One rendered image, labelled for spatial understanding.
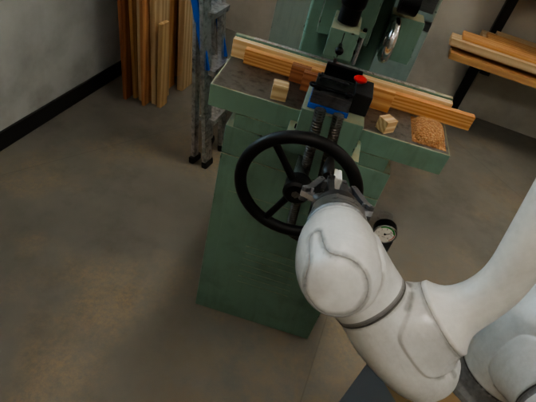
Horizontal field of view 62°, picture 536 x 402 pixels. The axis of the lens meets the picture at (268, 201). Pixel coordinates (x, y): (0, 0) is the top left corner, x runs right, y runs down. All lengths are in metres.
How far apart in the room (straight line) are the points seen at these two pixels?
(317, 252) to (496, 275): 0.22
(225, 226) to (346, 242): 0.90
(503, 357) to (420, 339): 0.31
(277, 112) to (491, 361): 0.69
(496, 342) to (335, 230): 0.45
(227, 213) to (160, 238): 0.63
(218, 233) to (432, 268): 1.16
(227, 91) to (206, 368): 0.93
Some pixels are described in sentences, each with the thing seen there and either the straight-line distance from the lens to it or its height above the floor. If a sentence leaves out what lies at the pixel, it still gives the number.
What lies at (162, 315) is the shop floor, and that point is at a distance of 1.69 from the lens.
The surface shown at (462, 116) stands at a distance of 1.27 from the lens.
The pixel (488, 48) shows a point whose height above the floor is 0.61.
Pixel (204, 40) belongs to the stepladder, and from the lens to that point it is 1.99.
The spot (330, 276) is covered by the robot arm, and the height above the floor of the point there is 1.07.
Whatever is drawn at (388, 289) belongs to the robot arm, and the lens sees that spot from 0.56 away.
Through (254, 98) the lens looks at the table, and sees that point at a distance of 1.10.
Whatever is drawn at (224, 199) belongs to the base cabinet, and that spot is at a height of 0.55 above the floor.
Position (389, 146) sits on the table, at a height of 0.88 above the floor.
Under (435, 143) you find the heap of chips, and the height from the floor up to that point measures 0.91.
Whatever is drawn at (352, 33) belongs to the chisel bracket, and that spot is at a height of 1.07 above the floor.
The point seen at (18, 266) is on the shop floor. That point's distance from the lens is 1.88.
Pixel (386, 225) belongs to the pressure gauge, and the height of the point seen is 0.69.
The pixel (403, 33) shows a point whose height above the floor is 1.04.
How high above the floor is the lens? 1.43
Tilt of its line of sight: 41 degrees down
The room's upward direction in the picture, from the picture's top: 16 degrees clockwise
